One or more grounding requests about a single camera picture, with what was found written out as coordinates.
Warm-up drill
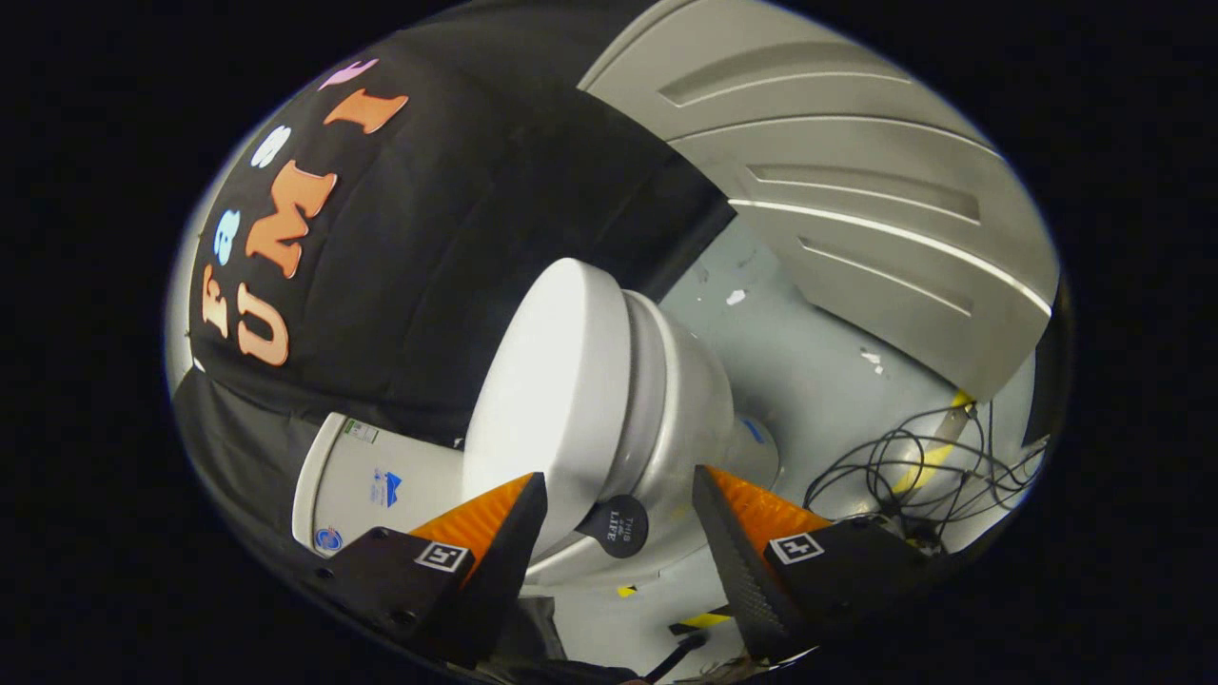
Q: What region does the white toilet seat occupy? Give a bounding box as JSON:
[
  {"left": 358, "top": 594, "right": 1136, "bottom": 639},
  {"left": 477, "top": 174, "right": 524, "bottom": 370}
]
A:
[{"left": 598, "top": 289, "right": 682, "bottom": 510}]

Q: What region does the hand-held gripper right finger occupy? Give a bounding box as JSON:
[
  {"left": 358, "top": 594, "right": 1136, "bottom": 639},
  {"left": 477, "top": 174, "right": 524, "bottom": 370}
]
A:
[{"left": 691, "top": 464, "right": 938, "bottom": 664}]

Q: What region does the white drawer cabinet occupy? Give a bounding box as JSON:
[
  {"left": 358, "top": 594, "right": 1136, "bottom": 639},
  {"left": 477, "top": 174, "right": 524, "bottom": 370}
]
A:
[{"left": 579, "top": 0, "right": 1062, "bottom": 403}]

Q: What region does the tangle of black cables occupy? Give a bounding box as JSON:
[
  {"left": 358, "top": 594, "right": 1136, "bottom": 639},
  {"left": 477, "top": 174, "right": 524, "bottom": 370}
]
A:
[{"left": 804, "top": 400, "right": 1048, "bottom": 555}]

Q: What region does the white toilet lid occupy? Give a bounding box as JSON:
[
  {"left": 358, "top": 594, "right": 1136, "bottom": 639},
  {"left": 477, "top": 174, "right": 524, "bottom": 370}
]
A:
[{"left": 462, "top": 257, "right": 634, "bottom": 562}]

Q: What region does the white ceramic toilet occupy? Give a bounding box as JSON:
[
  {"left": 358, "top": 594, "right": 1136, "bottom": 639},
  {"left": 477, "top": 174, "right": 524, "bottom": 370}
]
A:
[{"left": 290, "top": 285, "right": 781, "bottom": 589}]

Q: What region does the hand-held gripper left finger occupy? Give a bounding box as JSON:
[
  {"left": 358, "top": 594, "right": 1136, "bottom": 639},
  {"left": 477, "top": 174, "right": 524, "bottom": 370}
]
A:
[{"left": 314, "top": 471, "right": 550, "bottom": 670}]

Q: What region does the black round lid lifter tab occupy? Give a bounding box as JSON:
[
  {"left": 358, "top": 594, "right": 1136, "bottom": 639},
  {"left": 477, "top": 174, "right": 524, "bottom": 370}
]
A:
[{"left": 578, "top": 495, "right": 650, "bottom": 559}]

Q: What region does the black backdrop cloth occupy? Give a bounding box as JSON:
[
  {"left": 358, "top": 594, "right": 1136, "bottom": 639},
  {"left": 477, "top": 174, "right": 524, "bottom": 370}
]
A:
[{"left": 167, "top": 0, "right": 738, "bottom": 572}]

